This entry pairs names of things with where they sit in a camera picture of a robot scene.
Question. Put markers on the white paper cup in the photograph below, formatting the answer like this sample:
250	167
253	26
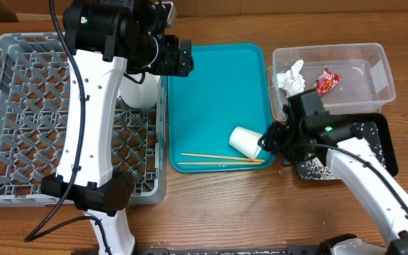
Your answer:
246	142

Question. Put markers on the white tissue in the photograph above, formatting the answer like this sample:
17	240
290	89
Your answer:
292	82

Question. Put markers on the teal plastic serving tray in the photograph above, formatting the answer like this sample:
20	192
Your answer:
228	88

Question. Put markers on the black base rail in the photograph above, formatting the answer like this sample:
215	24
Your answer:
290	250

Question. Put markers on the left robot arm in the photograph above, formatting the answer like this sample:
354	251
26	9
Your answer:
106	42

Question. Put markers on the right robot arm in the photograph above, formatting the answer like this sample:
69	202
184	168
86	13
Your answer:
358	149

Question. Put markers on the black rectangular tray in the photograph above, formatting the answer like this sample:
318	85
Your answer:
384	134

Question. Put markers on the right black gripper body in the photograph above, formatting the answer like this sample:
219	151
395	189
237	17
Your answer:
273	138

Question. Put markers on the white rice pile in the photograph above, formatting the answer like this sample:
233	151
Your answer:
314	170

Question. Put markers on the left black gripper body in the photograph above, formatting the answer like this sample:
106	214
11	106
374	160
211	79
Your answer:
159	57

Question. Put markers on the red snack wrapper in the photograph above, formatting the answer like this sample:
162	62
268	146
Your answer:
326	82

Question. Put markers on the upper wooden chopstick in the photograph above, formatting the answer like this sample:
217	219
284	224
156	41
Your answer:
222	157

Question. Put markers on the grey plastic dish rack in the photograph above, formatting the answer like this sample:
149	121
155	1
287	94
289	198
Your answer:
34	98

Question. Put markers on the grey-white shallow bowl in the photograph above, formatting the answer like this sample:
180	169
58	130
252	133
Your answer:
140	96

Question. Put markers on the clear plastic waste bin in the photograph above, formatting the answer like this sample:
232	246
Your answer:
366	78

